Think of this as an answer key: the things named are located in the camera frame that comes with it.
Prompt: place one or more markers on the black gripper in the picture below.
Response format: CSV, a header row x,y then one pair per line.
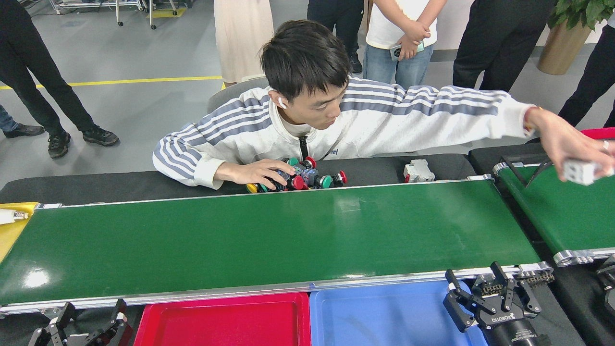
x,y
511,334

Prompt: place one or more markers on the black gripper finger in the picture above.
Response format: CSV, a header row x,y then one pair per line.
x,y
117,331
50,334

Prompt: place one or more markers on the white circuit breaker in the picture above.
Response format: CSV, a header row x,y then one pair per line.
x,y
419,171
581,172

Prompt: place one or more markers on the smartphone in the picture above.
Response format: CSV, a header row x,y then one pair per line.
x,y
395,50

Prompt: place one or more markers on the red plastic tray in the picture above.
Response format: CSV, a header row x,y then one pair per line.
x,y
221,322

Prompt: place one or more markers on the yellow plastic tray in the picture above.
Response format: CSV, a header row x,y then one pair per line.
x,y
9,238

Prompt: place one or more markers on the short green conveyor belt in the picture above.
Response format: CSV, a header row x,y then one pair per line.
x,y
567,216

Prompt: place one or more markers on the blue plastic tray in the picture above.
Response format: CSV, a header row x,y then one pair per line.
x,y
375,317

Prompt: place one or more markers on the long green conveyor belt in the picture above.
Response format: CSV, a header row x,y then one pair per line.
x,y
240,240

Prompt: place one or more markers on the person's left hand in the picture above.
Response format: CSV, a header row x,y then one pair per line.
x,y
408,49
571,144

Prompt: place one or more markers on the person's right hand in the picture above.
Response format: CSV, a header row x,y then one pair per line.
x,y
417,31
250,172

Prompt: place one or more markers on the white bulb with metal base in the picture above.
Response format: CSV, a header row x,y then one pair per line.
x,y
7,217

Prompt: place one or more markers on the black table cover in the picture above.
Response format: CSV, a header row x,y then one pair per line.
x,y
144,185
483,156

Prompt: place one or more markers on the wrist band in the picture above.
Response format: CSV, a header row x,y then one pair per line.
x,y
527,126

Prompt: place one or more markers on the red plastic bin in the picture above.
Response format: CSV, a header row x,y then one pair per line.
x,y
600,133

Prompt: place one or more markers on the seated person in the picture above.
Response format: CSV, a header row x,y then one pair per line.
x,y
384,120

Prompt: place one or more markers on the potted green plant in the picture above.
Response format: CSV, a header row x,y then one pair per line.
x,y
562,48

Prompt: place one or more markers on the white earbud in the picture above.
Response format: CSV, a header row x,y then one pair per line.
x,y
282,103

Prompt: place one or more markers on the metal wheeled cart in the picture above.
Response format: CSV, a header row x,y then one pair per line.
x,y
86,4

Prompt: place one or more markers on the black conveyor guide frame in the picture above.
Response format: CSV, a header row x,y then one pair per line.
x,y
540,174

